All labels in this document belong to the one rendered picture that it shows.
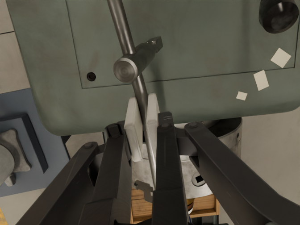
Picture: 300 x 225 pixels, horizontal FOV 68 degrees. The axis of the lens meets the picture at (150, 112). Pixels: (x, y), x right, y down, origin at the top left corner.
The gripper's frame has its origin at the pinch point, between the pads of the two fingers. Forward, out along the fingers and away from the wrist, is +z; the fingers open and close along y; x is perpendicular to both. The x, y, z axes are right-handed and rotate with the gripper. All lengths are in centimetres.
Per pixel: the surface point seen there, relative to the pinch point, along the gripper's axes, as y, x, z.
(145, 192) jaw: -6.0, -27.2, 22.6
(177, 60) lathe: 5.2, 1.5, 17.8
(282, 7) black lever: 13.8, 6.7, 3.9
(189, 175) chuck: 4.2, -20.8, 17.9
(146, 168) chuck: -4.1, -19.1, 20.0
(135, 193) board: -16, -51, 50
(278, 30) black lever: 13.8, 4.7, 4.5
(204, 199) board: 11, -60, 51
